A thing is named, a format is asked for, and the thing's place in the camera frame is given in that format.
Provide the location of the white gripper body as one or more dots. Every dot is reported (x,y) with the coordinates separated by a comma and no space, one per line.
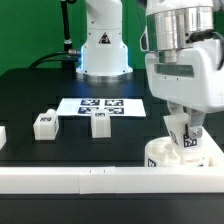
(193,81)

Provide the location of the white left fence piece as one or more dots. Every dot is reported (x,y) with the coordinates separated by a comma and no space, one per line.
(2,136)

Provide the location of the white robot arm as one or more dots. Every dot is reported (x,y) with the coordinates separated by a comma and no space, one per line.
(171,25)

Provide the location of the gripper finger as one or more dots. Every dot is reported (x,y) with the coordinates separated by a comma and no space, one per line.
(195,123)
(174,108)

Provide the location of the white round stool seat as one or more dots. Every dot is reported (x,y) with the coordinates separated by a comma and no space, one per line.
(161,153)

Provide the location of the white marker sheet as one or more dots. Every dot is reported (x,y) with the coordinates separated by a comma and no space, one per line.
(115,107)

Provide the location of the white front fence bar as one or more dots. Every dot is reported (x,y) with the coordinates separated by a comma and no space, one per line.
(110,180)

